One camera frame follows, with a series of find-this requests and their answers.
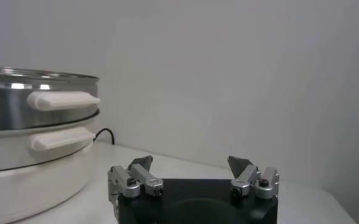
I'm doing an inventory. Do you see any black pot power cord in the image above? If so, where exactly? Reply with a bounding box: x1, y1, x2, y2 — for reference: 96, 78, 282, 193
93, 127, 115, 145

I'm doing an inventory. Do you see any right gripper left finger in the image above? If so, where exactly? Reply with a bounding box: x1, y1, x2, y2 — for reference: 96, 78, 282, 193
107, 155, 165, 214

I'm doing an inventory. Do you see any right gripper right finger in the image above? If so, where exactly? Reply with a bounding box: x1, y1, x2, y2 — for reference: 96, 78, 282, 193
227, 155, 280, 200

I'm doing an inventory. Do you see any stainless steel steamer basket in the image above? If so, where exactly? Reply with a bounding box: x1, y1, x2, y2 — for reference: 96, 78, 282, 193
0, 65, 101, 131

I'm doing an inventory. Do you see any white electric cooking pot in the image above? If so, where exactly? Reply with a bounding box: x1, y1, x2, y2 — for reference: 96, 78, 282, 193
0, 109, 102, 224

